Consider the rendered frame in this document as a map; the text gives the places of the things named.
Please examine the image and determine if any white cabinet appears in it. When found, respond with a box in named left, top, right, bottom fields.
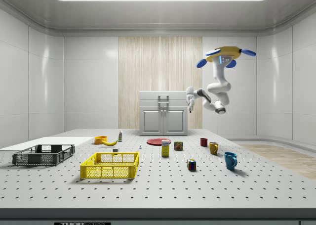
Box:
left=139, top=90, right=190, bottom=136

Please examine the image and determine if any yellow mug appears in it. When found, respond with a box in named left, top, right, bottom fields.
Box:
left=208, top=141, right=220, bottom=155

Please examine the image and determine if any red plate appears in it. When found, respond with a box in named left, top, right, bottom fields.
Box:
left=146, top=137, right=172, bottom=147

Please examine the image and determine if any yellow carton box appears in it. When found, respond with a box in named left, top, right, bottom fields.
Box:
left=161, top=139, right=171, bottom=158

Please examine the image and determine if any puzzle cube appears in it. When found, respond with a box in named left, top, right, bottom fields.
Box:
left=186, top=158, right=198, bottom=172

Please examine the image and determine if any blue mug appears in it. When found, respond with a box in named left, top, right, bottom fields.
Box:
left=224, top=151, right=238, bottom=172

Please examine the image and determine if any banana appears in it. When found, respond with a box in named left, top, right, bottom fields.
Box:
left=101, top=139, right=119, bottom=147

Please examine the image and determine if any yellow basket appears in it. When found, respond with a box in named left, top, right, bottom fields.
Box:
left=79, top=151, right=140, bottom=180

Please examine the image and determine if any dark grey basket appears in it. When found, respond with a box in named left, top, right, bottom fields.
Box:
left=12, top=143, right=76, bottom=167

